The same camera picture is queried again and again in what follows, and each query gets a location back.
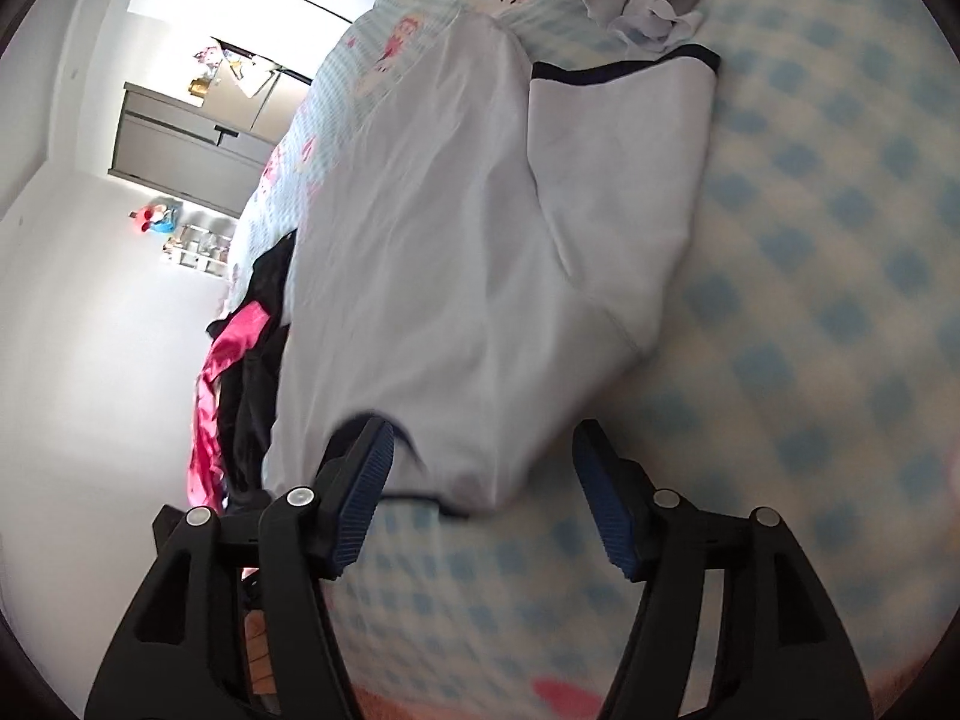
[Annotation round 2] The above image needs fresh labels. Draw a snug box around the light grey navy-trimmed t-shirt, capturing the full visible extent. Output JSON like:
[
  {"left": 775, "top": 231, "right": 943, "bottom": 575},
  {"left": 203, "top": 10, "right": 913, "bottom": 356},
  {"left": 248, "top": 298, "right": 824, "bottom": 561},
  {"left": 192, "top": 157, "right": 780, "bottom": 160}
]
[{"left": 263, "top": 13, "right": 721, "bottom": 514}]

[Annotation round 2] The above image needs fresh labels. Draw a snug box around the pink garment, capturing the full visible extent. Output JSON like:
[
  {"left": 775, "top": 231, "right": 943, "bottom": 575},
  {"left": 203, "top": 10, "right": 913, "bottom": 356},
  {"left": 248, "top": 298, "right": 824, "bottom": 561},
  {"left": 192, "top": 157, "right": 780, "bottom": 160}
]
[{"left": 187, "top": 301, "right": 270, "bottom": 512}]

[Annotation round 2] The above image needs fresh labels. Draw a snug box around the black garment pile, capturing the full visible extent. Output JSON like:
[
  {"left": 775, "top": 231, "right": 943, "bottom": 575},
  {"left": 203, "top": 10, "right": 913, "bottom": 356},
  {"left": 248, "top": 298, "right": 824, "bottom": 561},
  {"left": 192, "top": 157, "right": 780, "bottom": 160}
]
[{"left": 208, "top": 232, "right": 296, "bottom": 512}]

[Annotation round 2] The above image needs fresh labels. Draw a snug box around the white shelf with trinkets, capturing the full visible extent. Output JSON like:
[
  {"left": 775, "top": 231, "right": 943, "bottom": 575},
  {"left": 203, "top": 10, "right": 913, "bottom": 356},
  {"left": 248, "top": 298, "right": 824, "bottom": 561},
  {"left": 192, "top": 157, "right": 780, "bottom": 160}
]
[{"left": 163, "top": 223, "right": 231, "bottom": 278}]

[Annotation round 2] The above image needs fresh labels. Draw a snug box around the red blue plush toy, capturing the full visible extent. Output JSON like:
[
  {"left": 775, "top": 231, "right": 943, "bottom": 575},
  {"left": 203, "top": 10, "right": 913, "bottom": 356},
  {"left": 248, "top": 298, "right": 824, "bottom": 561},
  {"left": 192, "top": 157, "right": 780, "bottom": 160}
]
[{"left": 128, "top": 199, "right": 182, "bottom": 234}]

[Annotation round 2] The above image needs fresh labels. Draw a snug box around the white wardrobe door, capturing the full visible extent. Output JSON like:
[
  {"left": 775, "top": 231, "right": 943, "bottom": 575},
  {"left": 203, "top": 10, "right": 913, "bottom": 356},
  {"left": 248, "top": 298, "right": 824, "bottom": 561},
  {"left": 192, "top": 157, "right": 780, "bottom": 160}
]
[{"left": 107, "top": 83, "right": 275, "bottom": 218}]

